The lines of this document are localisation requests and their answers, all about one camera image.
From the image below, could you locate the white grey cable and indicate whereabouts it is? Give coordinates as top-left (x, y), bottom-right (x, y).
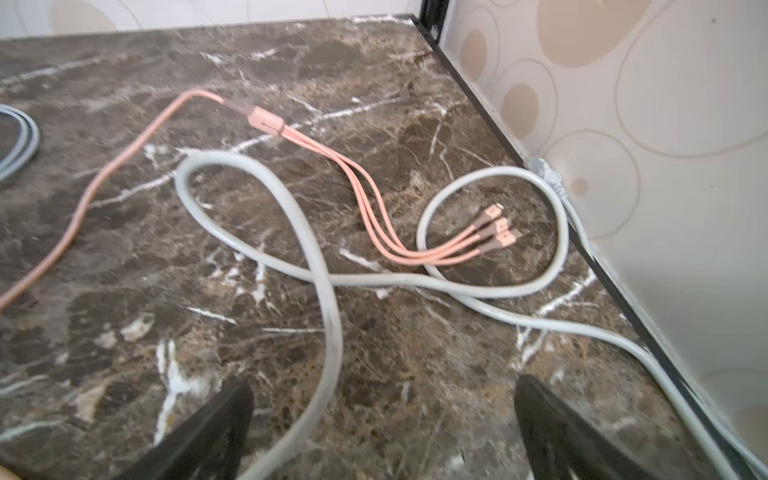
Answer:
top-left (0, 103), bottom-right (42, 187)

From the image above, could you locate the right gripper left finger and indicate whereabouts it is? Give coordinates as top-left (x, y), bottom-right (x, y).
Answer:
top-left (117, 378), bottom-right (254, 479)

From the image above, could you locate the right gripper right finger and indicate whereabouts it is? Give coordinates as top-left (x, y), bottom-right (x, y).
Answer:
top-left (514, 375), bottom-right (657, 479)

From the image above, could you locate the pink cable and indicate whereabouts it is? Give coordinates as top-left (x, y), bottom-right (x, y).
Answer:
top-left (0, 88), bottom-right (518, 313)

